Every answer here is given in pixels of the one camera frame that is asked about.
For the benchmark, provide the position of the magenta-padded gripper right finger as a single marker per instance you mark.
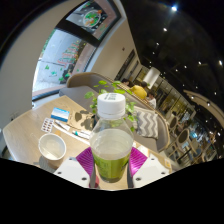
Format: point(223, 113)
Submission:
point(151, 170)

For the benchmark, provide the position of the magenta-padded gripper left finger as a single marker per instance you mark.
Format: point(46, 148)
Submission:
point(71, 171)

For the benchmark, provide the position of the clear bottle with green label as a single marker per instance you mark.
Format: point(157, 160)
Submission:
point(111, 146)

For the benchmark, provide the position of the brown paper cup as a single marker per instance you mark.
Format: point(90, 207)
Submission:
point(52, 146)

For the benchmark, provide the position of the white tube with green cap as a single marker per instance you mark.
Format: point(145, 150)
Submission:
point(81, 134)

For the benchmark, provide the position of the group of wooden dining chairs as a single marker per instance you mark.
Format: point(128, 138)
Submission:
point(183, 136)

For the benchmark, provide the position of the grey white chevron pillow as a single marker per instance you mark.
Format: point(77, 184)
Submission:
point(146, 124)

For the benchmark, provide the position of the pill blister pack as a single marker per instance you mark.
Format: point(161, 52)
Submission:
point(47, 125)

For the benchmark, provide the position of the blue white card box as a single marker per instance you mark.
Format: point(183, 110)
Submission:
point(60, 114)

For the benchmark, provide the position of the person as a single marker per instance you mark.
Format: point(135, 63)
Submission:
point(138, 91)
point(152, 100)

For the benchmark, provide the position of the grey curved sofa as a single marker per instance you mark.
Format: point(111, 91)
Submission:
point(75, 95)

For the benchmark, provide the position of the green potted plant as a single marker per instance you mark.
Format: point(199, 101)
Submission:
point(100, 90)

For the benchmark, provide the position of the group of ceiling spotlights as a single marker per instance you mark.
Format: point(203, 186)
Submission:
point(174, 8)

